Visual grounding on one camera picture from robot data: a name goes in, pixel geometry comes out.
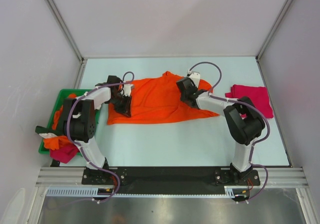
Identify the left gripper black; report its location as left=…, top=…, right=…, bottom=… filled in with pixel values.
left=107, top=93, right=133, bottom=117

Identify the orange t shirt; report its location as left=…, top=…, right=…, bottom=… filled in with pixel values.
left=44, top=105, right=78, bottom=153
left=107, top=71, right=219, bottom=125

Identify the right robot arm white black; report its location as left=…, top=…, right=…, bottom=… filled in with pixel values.
left=176, top=76, right=266, bottom=185

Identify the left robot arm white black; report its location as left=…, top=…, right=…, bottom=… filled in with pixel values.
left=57, top=75, right=134, bottom=184

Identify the green plastic bin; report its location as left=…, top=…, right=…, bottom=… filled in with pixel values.
left=38, top=89, right=101, bottom=155

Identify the dark green t shirt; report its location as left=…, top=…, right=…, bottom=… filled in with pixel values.
left=35, top=98, right=76, bottom=138

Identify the folded magenta t shirt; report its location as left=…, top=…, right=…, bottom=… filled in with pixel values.
left=225, top=84, right=274, bottom=119

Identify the magenta t shirt in bin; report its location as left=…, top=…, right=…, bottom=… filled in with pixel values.
left=49, top=145, right=79, bottom=164

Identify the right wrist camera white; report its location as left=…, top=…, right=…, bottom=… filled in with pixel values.
left=187, top=70, right=201, bottom=88

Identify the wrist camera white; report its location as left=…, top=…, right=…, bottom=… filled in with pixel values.
left=187, top=70, right=201, bottom=88
left=122, top=84, right=134, bottom=97

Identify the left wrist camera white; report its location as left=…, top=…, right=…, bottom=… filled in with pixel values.
left=122, top=84, right=134, bottom=97

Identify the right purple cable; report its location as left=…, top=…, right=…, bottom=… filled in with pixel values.
left=187, top=61, right=272, bottom=205

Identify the purple cable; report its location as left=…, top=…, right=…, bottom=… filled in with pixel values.
left=65, top=71, right=135, bottom=206
left=187, top=61, right=272, bottom=205

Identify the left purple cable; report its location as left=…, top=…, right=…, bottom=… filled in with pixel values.
left=65, top=71, right=135, bottom=206

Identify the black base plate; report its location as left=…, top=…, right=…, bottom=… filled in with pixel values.
left=81, top=167, right=261, bottom=195

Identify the aluminium frame rail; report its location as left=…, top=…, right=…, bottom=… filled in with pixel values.
left=35, top=167, right=309, bottom=188

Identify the grey slotted cable duct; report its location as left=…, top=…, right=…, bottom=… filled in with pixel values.
left=46, top=187, right=248, bottom=198

